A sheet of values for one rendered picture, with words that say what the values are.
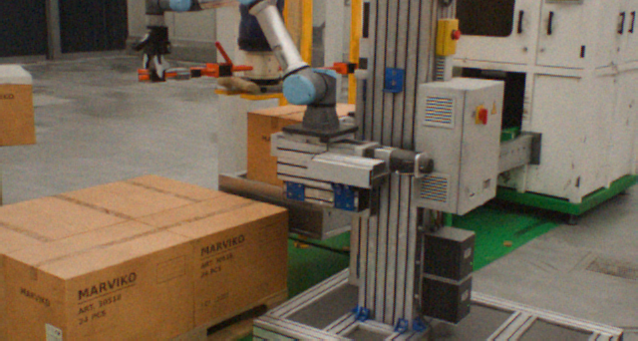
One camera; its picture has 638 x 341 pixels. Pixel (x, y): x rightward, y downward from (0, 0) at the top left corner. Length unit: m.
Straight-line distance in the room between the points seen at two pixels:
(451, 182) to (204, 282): 1.15
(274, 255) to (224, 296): 0.34
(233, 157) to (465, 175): 2.39
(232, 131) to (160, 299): 1.96
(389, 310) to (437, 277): 0.25
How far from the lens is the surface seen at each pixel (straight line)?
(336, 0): 7.01
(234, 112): 4.93
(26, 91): 4.81
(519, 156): 5.46
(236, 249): 3.46
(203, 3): 3.25
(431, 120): 2.89
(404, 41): 2.97
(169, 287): 3.24
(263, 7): 2.93
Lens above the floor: 1.58
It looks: 13 degrees down
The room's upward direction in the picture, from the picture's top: 1 degrees clockwise
